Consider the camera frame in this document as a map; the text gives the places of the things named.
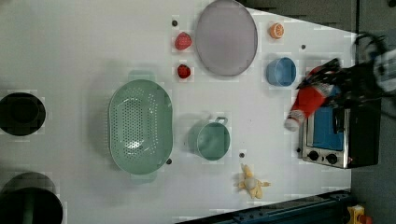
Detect peeled toy banana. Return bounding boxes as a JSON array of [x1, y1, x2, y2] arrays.
[[234, 163, 271, 199]]

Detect black robot base lower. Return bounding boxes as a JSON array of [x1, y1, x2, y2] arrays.
[[0, 172, 64, 224]]

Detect yellow orange clamp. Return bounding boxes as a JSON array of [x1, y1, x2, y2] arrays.
[[347, 204, 373, 224]]

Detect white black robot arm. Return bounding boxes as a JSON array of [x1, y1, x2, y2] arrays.
[[297, 50, 395, 107]]

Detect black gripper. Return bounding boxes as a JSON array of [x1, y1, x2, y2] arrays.
[[297, 58, 384, 107]]

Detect blue metal frame rail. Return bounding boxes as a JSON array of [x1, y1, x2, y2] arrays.
[[178, 190, 357, 224]]

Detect green oval colander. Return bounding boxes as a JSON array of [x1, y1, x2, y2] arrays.
[[107, 70, 173, 184]]

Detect round lilac plate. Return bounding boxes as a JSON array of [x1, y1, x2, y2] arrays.
[[195, 0, 258, 76]]

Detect light red toy strawberry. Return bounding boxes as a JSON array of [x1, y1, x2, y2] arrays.
[[175, 32, 192, 50]]

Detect black robot base upper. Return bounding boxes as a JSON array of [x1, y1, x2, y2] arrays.
[[0, 92, 46, 136]]

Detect black cable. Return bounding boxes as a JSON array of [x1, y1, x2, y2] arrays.
[[353, 31, 396, 119]]

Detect green mug with handle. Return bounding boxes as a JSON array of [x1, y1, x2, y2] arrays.
[[187, 117, 231, 161]]

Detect silver black toaster oven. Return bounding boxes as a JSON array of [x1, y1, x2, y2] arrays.
[[300, 101, 381, 169]]

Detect blue cup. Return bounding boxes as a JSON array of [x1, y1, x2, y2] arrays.
[[265, 57, 296, 87]]

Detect red ketchup bottle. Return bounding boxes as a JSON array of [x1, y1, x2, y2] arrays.
[[284, 65, 333, 132]]

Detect dark red toy strawberry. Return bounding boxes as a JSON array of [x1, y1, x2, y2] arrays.
[[177, 64, 191, 78]]

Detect orange slice toy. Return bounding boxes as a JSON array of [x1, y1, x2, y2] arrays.
[[270, 22, 284, 39]]

